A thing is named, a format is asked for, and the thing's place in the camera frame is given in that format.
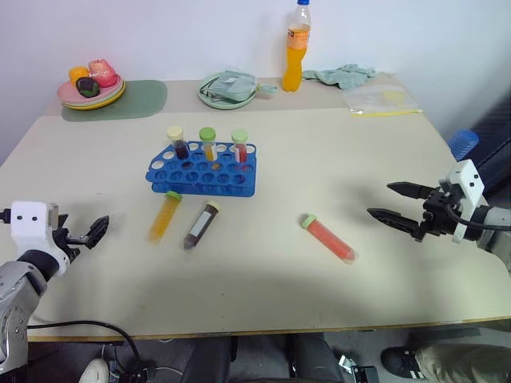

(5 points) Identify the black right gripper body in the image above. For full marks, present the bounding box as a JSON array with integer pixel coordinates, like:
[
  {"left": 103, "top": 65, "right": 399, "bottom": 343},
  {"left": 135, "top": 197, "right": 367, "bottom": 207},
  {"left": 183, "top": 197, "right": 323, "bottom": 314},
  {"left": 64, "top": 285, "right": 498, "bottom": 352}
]
[{"left": 410, "top": 187, "right": 465, "bottom": 243}]

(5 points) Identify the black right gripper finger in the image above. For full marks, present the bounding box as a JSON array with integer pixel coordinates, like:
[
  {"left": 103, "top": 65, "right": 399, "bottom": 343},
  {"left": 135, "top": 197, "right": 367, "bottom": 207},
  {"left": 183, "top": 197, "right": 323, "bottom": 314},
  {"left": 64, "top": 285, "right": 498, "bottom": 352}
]
[
  {"left": 386, "top": 181, "right": 435, "bottom": 201},
  {"left": 366, "top": 207, "right": 422, "bottom": 237}
]

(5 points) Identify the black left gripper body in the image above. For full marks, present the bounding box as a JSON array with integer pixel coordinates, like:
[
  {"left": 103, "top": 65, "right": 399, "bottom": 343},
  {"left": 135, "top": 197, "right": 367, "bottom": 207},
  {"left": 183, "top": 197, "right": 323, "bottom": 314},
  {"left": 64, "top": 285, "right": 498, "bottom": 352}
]
[{"left": 50, "top": 223, "right": 86, "bottom": 261}]

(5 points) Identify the red tube, pale green cap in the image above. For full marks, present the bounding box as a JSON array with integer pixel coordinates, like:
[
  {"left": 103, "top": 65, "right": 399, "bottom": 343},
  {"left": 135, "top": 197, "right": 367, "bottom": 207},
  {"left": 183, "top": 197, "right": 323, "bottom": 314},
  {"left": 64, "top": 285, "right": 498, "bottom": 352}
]
[
  {"left": 231, "top": 128, "right": 250, "bottom": 165},
  {"left": 299, "top": 213, "right": 359, "bottom": 266}
]

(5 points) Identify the orange tube, green cap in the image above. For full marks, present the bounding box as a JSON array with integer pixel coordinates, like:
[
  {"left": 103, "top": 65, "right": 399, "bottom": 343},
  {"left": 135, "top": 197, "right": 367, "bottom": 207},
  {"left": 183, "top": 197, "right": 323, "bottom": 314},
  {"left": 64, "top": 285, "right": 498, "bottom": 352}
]
[
  {"left": 199, "top": 126, "right": 219, "bottom": 163},
  {"left": 148, "top": 190, "right": 183, "bottom": 246}
]

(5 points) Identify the dark red tube, cream cap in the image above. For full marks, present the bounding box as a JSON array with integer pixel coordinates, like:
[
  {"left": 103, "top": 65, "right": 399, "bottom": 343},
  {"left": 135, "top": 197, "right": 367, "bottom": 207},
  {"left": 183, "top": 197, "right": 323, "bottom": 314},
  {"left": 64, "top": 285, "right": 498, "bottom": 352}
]
[
  {"left": 166, "top": 125, "right": 191, "bottom": 161},
  {"left": 182, "top": 200, "right": 222, "bottom": 253}
]

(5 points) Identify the blue test tube rack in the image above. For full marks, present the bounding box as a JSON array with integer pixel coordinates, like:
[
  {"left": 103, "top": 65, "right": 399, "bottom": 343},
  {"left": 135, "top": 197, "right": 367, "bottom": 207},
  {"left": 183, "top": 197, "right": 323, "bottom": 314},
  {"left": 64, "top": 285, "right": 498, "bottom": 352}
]
[{"left": 143, "top": 140, "right": 258, "bottom": 198}]

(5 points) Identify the blue ribbed bottle cap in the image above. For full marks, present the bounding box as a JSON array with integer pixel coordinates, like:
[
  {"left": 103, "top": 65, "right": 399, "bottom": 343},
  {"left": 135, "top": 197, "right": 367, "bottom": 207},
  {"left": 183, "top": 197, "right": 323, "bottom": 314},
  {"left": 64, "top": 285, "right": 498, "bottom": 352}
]
[{"left": 447, "top": 129, "right": 481, "bottom": 163}]

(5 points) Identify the clear zip plastic bag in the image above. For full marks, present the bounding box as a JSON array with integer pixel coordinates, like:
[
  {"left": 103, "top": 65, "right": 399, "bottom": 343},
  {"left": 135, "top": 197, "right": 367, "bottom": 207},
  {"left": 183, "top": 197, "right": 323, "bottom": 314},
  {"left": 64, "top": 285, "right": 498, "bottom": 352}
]
[{"left": 342, "top": 84, "right": 424, "bottom": 118}]

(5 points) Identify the black carbon-pattern object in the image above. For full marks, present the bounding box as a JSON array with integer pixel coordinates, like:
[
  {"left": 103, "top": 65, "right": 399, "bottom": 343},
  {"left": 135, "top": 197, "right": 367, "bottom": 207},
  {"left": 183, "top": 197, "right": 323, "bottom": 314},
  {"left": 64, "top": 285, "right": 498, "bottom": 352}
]
[{"left": 473, "top": 94, "right": 511, "bottom": 197}]

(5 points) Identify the pink plate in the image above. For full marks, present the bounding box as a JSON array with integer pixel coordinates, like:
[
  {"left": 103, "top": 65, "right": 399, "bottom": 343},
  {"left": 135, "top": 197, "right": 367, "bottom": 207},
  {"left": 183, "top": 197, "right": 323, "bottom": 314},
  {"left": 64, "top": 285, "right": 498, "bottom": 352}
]
[{"left": 56, "top": 74, "right": 122, "bottom": 105}]

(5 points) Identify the pale green cloth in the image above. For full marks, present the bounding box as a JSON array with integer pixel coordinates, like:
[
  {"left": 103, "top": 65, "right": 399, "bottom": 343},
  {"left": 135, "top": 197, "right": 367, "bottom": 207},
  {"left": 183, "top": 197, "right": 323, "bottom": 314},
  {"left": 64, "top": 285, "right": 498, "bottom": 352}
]
[{"left": 301, "top": 63, "right": 378, "bottom": 90}]

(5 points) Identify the yellow plate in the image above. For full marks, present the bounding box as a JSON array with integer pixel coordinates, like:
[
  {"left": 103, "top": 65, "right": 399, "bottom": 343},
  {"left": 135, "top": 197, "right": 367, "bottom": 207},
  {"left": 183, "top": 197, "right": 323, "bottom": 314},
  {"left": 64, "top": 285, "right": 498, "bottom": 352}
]
[{"left": 60, "top": 79, "right": 126, "bottom": 109}]

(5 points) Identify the white shoe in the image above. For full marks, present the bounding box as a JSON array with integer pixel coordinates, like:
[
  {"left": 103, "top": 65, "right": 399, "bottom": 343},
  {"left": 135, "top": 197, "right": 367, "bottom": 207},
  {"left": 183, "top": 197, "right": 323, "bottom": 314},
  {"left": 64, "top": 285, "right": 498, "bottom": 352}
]
[{"left": 78, "top": 357, "right": 109, "bottom": 383}]

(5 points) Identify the green placemat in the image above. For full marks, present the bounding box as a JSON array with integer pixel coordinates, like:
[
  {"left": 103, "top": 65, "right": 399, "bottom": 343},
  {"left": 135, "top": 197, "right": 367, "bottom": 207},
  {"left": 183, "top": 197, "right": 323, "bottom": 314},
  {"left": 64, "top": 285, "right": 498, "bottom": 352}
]
[{"left": 60, "top": 79, "right": 168, "bottom": 123}]

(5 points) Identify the dark green toy fruit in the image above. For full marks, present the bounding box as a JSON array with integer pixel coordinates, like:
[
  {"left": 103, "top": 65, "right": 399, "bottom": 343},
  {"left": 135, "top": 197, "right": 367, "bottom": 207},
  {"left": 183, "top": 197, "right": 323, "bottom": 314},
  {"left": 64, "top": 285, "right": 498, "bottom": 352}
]
[{"left": 75, "top": 77, "right": 101, "bottom": 98}]

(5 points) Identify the black sneaker with white stripes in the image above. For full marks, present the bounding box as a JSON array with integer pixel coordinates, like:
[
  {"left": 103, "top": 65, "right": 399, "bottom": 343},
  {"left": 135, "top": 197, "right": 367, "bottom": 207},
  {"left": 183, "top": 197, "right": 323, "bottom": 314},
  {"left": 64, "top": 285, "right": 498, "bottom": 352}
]
[{"left": 380, "top": 345, "right": 427, "bottom": 383}]

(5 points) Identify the khaki trouser leg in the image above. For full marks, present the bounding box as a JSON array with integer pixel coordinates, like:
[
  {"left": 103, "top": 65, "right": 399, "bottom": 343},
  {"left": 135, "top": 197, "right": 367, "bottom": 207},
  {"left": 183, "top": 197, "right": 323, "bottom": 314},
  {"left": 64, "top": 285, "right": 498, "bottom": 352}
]
[{"left": 414, "top": 342, "right": 511, "bottom": 383}]

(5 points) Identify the orange toy fruit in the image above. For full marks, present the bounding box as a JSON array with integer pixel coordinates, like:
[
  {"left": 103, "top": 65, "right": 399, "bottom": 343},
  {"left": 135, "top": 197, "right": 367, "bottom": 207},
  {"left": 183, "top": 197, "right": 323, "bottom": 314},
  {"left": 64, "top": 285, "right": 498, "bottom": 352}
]
[{"left": 68, "top": 65, "right": 90, "bottom": 85}]

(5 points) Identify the pink toy apple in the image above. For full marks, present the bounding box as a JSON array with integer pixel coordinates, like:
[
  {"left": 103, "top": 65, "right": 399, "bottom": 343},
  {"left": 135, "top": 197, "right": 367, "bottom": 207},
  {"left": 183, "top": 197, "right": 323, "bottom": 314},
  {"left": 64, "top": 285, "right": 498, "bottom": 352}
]
[{"left": 88, "top": 57, "right": 118, "bottom": 89}]

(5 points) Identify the small black and white device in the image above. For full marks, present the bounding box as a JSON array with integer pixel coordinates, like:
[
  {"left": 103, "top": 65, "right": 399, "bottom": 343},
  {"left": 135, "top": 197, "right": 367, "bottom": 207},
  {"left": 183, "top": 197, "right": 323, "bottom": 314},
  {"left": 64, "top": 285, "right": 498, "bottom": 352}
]
[{"left": 338, "top": 352, "right": 379, "bottom": 383}]

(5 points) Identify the orange drink bottle, blue cap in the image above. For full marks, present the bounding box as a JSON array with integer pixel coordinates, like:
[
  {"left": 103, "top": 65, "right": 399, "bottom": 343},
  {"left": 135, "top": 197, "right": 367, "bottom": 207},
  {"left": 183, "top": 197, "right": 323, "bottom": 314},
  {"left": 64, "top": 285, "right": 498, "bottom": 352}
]
[{"left": 281, "top": 0, "right": 313, "bottom": 93}]

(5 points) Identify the pale green plate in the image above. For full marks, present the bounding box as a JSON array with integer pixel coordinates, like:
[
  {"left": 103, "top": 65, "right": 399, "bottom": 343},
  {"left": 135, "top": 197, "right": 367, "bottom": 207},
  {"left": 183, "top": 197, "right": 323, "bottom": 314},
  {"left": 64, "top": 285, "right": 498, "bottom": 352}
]
[{"left": 196, "top": 71, "right": 257, "bottom": 110}]

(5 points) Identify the dark rounded shape under table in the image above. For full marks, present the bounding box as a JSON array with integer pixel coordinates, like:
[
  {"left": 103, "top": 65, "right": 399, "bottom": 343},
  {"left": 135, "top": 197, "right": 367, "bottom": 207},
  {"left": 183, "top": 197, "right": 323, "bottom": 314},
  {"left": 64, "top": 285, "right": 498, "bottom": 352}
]
[{"left": 178, "top": 334, "right": 345, "bottom": 383}]

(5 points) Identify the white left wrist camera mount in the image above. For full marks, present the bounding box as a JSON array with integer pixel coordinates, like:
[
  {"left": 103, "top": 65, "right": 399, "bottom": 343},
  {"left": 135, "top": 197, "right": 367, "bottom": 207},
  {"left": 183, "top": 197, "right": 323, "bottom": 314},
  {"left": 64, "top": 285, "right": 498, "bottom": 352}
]
[{"left": 9, "top": 200, "right": 72, "bottom": 277}]

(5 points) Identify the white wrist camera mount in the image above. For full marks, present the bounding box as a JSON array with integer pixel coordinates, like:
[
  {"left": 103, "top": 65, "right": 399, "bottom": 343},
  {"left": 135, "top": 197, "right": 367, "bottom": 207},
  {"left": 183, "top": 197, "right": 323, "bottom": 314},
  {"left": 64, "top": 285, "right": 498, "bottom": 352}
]
[
  {"left": 438, "top": 159, "right": 486, "bottom": 244},
  {"left": 9, "top": 200, "right": 72, "bottom": 277}
]

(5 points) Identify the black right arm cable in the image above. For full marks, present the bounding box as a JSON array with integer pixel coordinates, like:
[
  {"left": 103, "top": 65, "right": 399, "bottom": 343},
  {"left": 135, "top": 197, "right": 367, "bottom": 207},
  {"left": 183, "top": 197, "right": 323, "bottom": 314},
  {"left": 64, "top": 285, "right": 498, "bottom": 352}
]
[{"left": 446, "top": 202, "right": 511, "bottom": 231}]

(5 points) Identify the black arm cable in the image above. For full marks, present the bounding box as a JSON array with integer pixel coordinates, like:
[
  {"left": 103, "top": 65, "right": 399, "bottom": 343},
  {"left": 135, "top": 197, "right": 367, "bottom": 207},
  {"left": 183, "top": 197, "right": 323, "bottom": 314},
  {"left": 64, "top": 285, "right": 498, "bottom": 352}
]
[
  {"left": 25, "top": 318, "right": 157, "bottom": 378},
  {"left": 446, "top": 202, "right": 511, "bottom": 231}
]

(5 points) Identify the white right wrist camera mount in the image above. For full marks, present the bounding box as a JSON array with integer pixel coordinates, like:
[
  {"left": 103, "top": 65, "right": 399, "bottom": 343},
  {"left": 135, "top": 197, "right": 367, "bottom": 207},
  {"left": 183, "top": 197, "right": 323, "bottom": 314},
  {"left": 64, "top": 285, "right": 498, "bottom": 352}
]
[{"left": 438, "top": 159, "right": 486, "bottom": 244}]

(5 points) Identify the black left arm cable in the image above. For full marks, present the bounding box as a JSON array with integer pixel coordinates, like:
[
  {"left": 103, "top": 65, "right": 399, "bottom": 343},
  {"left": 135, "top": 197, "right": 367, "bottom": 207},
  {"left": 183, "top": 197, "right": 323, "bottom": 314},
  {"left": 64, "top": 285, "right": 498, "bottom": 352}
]
[{"left": 25, "top": 318, "right": 157, "bottom": 378}]

